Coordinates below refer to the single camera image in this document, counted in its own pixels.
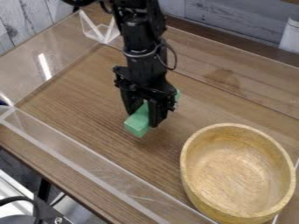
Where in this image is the brown wooden bowl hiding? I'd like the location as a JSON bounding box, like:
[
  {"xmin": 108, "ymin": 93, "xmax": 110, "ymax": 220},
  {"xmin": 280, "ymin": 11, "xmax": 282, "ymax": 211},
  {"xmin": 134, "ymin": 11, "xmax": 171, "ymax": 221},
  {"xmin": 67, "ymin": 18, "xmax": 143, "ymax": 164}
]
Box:
[{"xmin": 180, "ymin": 123, "xmax": 295, "ymax": 224}]

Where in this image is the black cable loop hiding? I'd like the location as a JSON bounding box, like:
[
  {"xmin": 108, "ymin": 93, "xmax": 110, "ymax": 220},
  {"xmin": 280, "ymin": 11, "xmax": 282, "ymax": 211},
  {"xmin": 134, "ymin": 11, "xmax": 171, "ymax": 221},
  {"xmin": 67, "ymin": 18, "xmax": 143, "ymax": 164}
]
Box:
[{"xmin": 0, "ymin": 195, "xmax": 43, "ymax": 224}]

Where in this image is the black table leg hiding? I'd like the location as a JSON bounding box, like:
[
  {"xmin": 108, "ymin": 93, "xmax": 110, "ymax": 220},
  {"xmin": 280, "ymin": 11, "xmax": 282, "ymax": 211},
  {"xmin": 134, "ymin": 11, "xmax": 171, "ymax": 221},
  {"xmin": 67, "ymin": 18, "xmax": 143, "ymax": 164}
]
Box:
[{"xmin": 37, "ymin": 178, "xmax": 52, "ymax": 201}]

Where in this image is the green rectangular block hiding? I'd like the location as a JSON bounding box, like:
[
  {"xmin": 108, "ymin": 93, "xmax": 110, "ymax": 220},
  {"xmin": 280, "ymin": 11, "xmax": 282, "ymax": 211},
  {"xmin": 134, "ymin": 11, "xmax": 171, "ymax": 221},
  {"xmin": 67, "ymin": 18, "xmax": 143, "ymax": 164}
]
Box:
[{"xmin": 123, "ymin": 88, "xmax": 183, "ymax": 138}]

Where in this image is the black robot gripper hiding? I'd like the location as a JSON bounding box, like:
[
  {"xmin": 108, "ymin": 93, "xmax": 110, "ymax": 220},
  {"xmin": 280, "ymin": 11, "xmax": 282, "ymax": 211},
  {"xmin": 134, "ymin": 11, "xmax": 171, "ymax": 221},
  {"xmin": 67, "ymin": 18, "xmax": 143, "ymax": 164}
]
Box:
[{"xmin": 114, "ymin": 53, "xmax": 178, "ymax": 128}]

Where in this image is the clear acrylic tray wall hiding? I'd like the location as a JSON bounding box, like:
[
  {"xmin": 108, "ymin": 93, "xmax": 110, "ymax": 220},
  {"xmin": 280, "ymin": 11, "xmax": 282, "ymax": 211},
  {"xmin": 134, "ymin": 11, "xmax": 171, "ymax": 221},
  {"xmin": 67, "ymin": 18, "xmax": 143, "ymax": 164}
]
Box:
[{"xmin": 0, "ymin": 12, "xmax": 299, "ymax": 224}]

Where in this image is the white cylindrical container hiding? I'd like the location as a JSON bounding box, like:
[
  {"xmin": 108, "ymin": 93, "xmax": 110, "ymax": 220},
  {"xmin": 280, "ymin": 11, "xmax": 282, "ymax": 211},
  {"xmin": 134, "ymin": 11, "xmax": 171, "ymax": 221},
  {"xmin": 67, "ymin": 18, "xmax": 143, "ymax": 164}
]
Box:
[{"xmin": 279, "ymin": 16, "xmax": 299, "ymax": 54}]

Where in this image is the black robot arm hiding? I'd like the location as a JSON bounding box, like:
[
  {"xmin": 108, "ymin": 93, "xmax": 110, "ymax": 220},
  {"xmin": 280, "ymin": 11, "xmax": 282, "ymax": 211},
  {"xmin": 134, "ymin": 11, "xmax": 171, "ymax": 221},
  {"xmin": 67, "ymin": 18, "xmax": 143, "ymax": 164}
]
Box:
[{"xmin": 61, "ymin": 0, "xmax": 178, "ymax": 128}]

